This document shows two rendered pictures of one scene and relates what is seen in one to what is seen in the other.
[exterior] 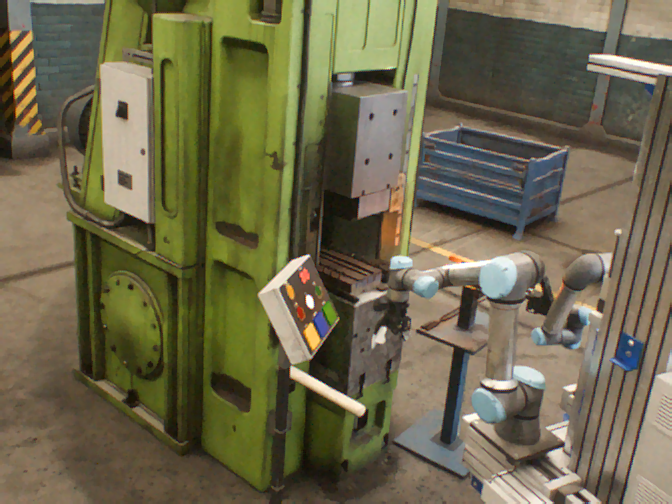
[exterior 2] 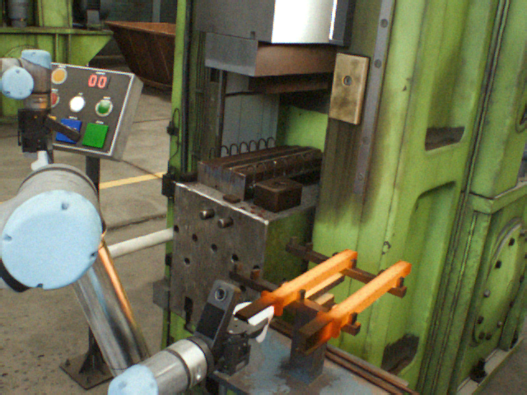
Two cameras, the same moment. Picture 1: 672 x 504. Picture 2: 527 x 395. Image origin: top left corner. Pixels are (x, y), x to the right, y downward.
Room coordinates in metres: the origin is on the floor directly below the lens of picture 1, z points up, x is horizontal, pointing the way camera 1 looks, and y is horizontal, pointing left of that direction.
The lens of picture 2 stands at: (3.15, -1.79, 1.49)
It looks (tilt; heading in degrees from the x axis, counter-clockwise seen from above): 20 degrees down; 90
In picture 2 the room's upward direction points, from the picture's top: 6 degrees clockwise
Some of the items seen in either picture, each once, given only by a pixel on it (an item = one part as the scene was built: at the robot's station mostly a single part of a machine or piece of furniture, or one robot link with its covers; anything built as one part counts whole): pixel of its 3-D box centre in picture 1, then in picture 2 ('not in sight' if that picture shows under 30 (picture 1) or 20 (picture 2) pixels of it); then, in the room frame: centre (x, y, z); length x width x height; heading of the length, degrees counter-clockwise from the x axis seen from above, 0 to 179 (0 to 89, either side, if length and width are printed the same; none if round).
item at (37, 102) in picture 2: (398, 292); (37, 100); (2.52, -0.25, 1.16); 0.08 x 0.08 x 0.05
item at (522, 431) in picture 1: (519, 419); not in sight; (2.22, -0.67, 0.87); 0.15 x 0.15 x 0.10
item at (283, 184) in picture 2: (381, 270); (278, 194); (3.20, -0.23, 0.95); 0.12 x 0.08 x 0.06; 49
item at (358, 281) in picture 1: (330, 267); (267, 166); (3.17, 0.00, 0.96); 0.42 x 0.20 x 0.09; 49
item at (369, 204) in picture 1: (336, 190); (278, 53); (3.17, 0.00, 1.32); 0.42 x 0.20 x 0.10; 49
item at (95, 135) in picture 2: (328, 313); (95, 136); (2.61, 0.00, 1.01); 0.07 x 0.05 x 0.07; 164
